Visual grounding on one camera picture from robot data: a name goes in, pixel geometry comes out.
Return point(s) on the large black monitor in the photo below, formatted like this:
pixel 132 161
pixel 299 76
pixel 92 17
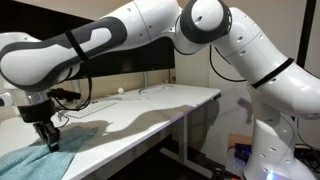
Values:
pixel 137 36

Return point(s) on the cardboard box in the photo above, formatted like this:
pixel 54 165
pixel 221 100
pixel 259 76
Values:
pixel 244 141

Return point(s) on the black vertical pole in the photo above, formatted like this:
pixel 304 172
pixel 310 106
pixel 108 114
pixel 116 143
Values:
pixel 309 12

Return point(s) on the teal terry towel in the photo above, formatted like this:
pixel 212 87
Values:
pixel 37 162

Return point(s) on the white desk leg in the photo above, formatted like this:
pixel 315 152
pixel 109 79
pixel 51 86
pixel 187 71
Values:
pixel 182 155

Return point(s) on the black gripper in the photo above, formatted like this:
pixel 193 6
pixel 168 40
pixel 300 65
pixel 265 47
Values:
pixel 38 113

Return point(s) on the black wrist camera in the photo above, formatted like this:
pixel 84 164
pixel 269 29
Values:
pixel 64 94

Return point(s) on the small white round figurine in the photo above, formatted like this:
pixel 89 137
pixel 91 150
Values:
pixel 121 91

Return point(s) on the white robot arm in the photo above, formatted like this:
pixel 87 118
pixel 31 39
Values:
pixel 280 90

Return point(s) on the white keyboard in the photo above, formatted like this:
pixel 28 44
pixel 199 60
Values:
pixel 90 109

